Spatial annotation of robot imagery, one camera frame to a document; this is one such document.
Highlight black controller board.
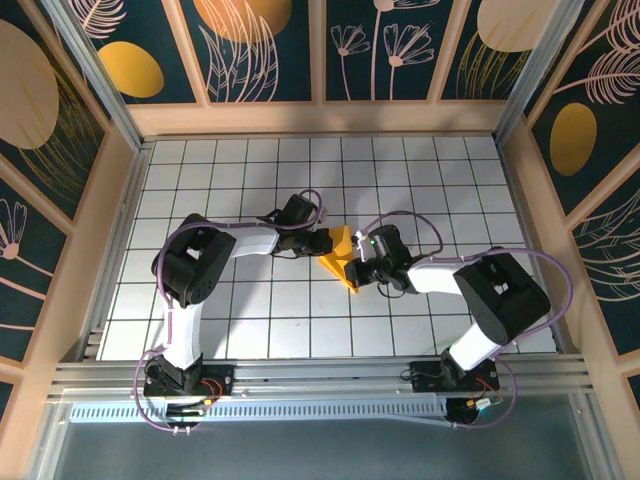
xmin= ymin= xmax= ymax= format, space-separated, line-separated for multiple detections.
xmin=446 ymin=397 xmax=505 ymax=430
xmin=166 ymin=399 xmax=207 ymax=434

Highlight dark panel with pink flowers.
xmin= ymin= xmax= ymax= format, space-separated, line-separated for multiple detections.
xmin=323 ymin=0 xmax=436 ymax=103

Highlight dark panel orange circle leaves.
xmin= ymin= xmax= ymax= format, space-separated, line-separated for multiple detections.
xmin=177 ymin=0 xmax=315 ymax=105

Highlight dark panel pink feather lines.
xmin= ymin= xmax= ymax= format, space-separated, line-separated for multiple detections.
xmin=569 ymin=187 xmax=640 ymax=357

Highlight dark panel beige circle grass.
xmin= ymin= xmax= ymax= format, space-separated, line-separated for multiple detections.
xmin=438 ymin=0 xmax=546 ymax=101

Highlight dark panel oval and feathers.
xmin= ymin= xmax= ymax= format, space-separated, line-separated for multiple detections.
xmin=527 ymin=0 xmax=640 ymax=217

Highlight dark panel small yellow oval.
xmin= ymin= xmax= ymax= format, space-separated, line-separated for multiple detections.
xmin=74 ymin=0 xmax=204 ymax=106

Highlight dark panel single pink flower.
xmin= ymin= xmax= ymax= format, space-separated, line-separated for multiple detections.
xmin=0 ymin=174 xmax=71 ymax=364

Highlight dark panel large beige circle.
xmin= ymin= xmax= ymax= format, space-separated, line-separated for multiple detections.
xmin=0 ymin=17 xmax=109 ymax=221

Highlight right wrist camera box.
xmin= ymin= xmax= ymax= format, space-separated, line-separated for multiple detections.
xmin=352 ymin=224 xmax=414 ymax=267

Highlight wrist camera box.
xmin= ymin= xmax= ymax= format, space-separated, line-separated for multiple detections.
xmin=352 ymin=224 xmax=414 ymax=267
xmin=273 ymin=193 xmax=315 ymax=229

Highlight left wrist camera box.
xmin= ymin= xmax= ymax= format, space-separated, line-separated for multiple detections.
xmin=273 ymin=193 xmax=315 ymax=229

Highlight long aluminium mounting rail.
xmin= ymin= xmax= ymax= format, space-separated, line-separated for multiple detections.
xmin=47 ymin=353 xmax=599 ymax=401

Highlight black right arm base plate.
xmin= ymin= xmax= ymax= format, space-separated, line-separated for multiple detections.
xmin=408 ymin=360 xmax=501 ymax=395

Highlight white slotted cable duct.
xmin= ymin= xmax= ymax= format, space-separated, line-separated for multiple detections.
xmin=67 ymin=399 xmax=451 ymax=427

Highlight aluminium side rail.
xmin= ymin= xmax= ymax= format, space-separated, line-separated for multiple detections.
xmin=78 ymin=139 xmax=154 ymax=362
xmin=493 ymin=134 xmax=576 ymax=355

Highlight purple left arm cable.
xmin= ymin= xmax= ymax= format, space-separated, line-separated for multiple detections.
xmin=135 ymin=188 xmax=329 ymax=432

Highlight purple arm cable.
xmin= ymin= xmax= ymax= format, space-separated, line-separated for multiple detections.
xmin=135 ymin=188 xmax=329 ymax=432
xmin=357 ymin=209 xmax=574 ymax=431

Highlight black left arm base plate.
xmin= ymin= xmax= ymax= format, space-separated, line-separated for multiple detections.
xmin=143 ymin=363 xmax=236 ymax=400

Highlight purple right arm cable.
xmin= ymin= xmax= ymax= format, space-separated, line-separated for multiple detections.
xmin=357 ymin=209 xmax=574 ymax=431

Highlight short aluminium frame post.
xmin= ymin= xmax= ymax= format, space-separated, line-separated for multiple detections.
xmin=27 ymin=399 xmax=69 ymax=480
xmin=574 ymin=394 xmax=619 ymax=480

